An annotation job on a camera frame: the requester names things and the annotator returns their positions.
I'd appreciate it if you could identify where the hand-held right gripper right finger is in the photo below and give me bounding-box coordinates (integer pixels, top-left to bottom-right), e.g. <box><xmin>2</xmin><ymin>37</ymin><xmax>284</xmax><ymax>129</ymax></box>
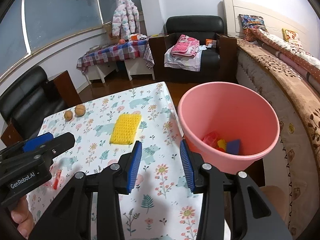
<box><xmin>179</xmin><ymin>139</ymin><xmax>293</xmax><ymax>240</ymax></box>

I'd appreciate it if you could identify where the orange floral quilt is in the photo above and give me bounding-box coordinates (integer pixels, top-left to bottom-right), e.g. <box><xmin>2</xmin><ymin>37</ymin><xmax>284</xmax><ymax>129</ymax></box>
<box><xmin>246</xmin><ymin>29</ymin><xmax>320</xmax><ymax>80</ymax></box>

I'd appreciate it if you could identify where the yellow floral pillow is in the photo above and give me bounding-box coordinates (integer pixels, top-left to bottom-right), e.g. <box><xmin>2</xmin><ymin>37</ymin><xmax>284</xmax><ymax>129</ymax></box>
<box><xmin>282</xmin><ymin>28</ymin><xmax>300</xmax><ymax>46</ymax></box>

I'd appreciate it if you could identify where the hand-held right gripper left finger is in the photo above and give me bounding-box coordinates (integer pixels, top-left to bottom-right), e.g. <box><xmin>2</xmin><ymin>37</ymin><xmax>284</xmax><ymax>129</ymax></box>
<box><xmin>34</xmin><ymin>141</ymin><xmax>143</xmax><ymax>240</ymax></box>

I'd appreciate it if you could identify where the black armchair with clothes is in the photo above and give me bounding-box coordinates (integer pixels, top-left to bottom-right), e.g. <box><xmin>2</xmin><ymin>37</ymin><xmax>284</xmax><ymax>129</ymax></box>
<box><xmin>164</xmin><ymin>16</ymin><xmax>225</xmax><ymax>80</ymax></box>

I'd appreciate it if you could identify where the clear red snack wrapper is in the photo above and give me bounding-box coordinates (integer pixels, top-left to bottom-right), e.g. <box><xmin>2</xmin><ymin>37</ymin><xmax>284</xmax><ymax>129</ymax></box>
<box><xmin>44</xmin><ymin>169</ymin><xmax>66</xmax><ymax>190</ymax></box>

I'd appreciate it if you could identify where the floral bear tablecloth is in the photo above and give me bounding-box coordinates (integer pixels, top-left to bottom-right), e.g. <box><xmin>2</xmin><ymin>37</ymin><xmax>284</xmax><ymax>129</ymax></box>
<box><xmin>26</xmin><ymin>81</ymin><xmax>225</xmax><ymax>240</ymax></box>

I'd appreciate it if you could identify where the purple paper piece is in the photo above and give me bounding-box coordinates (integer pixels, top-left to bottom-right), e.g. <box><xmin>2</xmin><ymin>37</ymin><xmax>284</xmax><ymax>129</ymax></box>
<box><xmin>226</xmin><ymin>139</ymin><xmax>241</xmax><ymax>155</ymax></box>

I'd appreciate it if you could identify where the bench with plaid cloth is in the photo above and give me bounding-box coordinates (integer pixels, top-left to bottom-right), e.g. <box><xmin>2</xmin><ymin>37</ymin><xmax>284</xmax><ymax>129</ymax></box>
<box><xmin>77</xmin><ymin>39</ymin><xmax>155</xmax><ymax>74</ymax></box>

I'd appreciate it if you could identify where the white bed headboard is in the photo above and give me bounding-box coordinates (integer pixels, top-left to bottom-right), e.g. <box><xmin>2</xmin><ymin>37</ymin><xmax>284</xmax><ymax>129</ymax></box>
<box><xmin>219</xmin><ymin>0</ymin><xmax>320</xmax><ymax>53</ymax></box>

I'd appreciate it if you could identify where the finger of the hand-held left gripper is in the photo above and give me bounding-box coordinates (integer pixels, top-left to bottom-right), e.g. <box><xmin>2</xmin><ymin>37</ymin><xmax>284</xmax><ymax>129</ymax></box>
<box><xmin>37</xmin><ymin>132</ymin><xmax>77</xmax><ymax>162</ymax></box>
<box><xmin>22</xmin><ymin>133</ymin><xmax>55</xmax><ymax>153</ymax></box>

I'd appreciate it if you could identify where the window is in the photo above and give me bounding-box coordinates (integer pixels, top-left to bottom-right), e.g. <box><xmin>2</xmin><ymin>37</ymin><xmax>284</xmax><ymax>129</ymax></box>
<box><xmin>0</xmin><ymin>0</ymin><xmax>143</xmax><ymax>80</ymax></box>

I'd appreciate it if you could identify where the pastel puffer jacket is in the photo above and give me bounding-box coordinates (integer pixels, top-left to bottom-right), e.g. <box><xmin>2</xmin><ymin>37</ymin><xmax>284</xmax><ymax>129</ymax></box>
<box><xmin>112</xmin><ymin>0</ymin><xmax>141</xmax><ymax>37</ymax></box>

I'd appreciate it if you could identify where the brown wooden side cabinet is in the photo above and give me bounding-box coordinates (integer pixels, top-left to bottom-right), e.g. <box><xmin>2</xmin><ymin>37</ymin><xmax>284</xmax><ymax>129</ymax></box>
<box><xmin>149</xmin><ymin>34</ymin><xmax>167</xmax><ymax>82</ymax></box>
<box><xmin>47</xmin><ymin>70</ymin><xmax>82</xmax><ymax>108</ymax></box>
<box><xmin>216</xmin><ymin>34</ymin><xmax>237</xmax><ymax>83</ymax></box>

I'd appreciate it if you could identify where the pink plastic bucket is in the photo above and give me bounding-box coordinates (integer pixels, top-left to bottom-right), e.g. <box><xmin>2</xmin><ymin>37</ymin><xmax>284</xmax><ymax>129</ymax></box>
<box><xmin>177</xmin><ymin>82</ymin><xmax>280</xmax><ymax>174</ymax></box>

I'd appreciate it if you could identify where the white printed cloth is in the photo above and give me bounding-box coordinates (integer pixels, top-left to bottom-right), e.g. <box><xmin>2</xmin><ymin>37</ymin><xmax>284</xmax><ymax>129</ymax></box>
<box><xmin>164</xmin><ymin>44</ymin><xmax>208</xmax><ymax>72</ymax></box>

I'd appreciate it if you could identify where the colourful printed pillow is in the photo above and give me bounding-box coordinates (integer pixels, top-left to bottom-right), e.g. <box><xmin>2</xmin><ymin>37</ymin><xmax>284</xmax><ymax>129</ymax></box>
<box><xmin>239</xmin><ymin>14</ymin><xmax>265</xmax><ymax>42</ymax></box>

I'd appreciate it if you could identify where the cardboard box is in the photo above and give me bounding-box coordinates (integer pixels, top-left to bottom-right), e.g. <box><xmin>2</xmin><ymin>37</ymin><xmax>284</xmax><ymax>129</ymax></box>
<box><xmin>107</xmin><ymin>24</ymin><xmax>118</xmax><ymax>40</ymax></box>

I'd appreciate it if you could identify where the person's left hand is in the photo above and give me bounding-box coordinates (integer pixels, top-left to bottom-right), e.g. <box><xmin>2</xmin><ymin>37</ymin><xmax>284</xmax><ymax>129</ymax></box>
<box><xmin>10</xmin><ymin>195</ymin><xmax>35</xmax><ymax>234</ymax></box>

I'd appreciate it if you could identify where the yellow foam fruit net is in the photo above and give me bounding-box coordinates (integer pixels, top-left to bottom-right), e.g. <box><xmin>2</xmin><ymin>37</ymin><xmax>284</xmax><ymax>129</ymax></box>
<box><xmin>110</xmin><ymin>113</ymin><xmax>142</xmax><ymax>145</ymax></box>

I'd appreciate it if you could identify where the white low table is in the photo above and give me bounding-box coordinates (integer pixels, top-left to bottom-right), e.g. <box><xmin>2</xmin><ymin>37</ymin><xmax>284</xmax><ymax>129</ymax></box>
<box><xmin>86</xmin><ymin>60</ymin><xmax>155</xmax><ymax>83</ymax></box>

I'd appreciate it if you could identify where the red foil wrapper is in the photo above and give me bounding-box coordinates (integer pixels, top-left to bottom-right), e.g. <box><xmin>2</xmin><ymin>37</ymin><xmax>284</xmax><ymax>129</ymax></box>
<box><xmin>202</xmin><ymin>131</ymin><xmax>222</xmax><ymax>152</ymax></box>

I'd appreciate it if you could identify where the pink cloth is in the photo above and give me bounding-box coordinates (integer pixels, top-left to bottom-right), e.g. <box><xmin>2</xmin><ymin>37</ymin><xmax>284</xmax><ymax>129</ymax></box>
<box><xmin>171</xmin><ymin>34</ymin><xmax>200</xmax><ymax>58</ymax></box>

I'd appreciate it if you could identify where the empty black leather armchair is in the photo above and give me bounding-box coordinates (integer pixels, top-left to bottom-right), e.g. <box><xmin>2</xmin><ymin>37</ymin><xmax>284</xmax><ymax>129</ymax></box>
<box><xmin>0</xmin><ymin>66</ymin><xmax>68</xmax><ymax>140</ymax></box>

